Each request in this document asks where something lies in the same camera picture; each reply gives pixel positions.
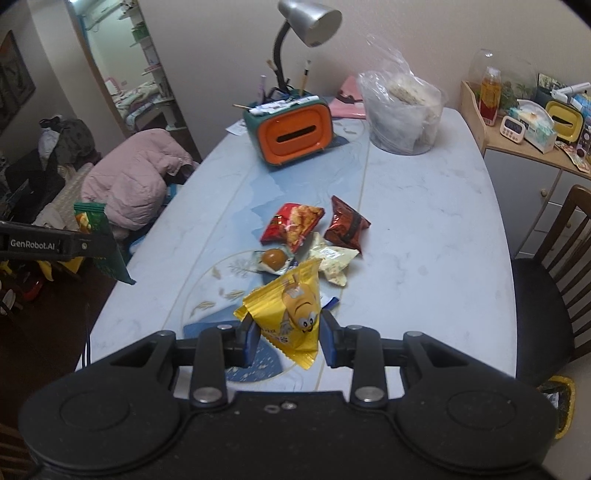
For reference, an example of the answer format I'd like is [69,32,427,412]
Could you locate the beige cloth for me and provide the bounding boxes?
[32,164,93,232]

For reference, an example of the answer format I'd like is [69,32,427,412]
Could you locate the wooden top cabinet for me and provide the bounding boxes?
[460,80,591,259]

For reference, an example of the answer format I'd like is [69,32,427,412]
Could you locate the white shelf rack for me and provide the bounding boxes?
[117,0,185,130]

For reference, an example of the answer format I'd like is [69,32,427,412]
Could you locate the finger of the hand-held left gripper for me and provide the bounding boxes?
[76,232,117,260]

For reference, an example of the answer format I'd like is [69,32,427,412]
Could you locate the clear glass dome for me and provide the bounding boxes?
[468,48,539,107]

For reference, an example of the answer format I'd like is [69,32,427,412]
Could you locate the cream snack packet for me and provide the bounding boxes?
[307,232,361,288]

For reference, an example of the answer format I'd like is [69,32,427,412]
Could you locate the wooden chair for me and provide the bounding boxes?
[510,185,591,388]

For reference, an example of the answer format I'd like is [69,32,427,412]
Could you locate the dark red cookie packet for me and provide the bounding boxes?
[323,195,371,257]

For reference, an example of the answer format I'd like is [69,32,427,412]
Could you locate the white kitchen timer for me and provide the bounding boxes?
[501,114,529,141]

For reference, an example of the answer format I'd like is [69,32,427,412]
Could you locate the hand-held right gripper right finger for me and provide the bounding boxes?
[320,308,469,409]

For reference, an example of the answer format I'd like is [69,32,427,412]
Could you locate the clear packet with brown ball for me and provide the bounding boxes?
[252,246,298,276]

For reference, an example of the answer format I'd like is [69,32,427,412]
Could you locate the wooden door frame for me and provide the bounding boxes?
[65,0,204,160]

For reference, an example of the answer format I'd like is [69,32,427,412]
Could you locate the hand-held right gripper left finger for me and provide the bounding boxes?
[108,314,264,409]

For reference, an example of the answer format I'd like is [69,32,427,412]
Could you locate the dark clothes pile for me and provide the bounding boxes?
[37,116,99,165]

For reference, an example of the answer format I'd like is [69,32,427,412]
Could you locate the clear plastic bag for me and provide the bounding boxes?
[358,34,450,155]

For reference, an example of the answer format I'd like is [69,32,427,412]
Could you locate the yellow black packet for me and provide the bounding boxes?
[540,376,577,439]

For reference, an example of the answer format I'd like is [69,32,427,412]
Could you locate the red yellow bottle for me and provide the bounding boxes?
[479,67,503,125]

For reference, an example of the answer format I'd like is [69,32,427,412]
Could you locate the yellow candy packet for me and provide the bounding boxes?
[234,258,324,370]

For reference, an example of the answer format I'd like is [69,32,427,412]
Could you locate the white tube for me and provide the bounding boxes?
[551,83,591,100]

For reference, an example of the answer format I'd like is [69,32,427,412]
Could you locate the white tissue pack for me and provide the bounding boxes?
[509,99,559,153]

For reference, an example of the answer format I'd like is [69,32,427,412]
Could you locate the red chip packet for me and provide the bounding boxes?
[260,203,325,254]

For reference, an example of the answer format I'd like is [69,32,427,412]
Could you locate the silver desk lamp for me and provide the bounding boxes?
[272,0,343,93]

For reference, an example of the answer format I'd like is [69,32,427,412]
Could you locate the pink folder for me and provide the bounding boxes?
[329,75,368,120]

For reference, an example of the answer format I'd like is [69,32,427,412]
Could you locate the bed with patterned blanket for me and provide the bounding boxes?
[106,78,163,131]

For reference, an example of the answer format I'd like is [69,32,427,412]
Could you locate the pink puffer jacket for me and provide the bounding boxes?
[81,128,200,230]

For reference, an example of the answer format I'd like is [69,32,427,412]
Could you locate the green orange tissue box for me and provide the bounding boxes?
[243,95,334,171]

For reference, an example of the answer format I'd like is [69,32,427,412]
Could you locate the dark wall picture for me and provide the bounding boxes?
[0,30,37,134]

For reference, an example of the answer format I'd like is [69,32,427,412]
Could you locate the green snack packet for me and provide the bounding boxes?
[74,202,136,284]

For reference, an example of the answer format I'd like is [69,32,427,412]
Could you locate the yellow box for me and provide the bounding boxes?
[545,99,589,141]

